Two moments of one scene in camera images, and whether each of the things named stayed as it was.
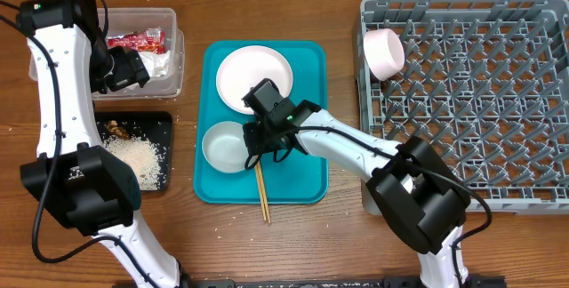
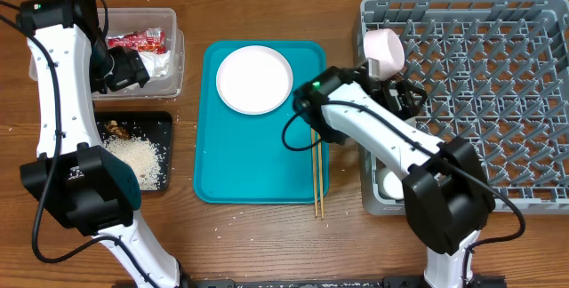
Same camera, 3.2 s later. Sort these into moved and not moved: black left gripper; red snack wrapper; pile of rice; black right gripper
Moved: black right gripper
Not moved: black left gripper; pile of rice; red snack wrapper
